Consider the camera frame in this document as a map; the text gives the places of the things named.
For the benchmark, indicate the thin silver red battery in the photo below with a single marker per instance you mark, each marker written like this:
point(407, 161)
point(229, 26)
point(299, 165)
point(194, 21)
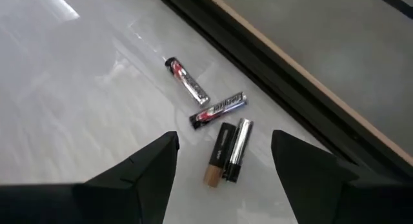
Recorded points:
point(219, 109)
point(187, 80)

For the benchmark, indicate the black copper-top battery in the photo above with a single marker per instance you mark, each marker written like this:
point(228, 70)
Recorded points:
point(219, 153)

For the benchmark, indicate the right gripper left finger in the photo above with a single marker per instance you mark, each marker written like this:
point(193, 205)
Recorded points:
point(145, 185)

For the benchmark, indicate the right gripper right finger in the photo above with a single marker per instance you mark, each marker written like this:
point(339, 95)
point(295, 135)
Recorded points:
point(316, 191)

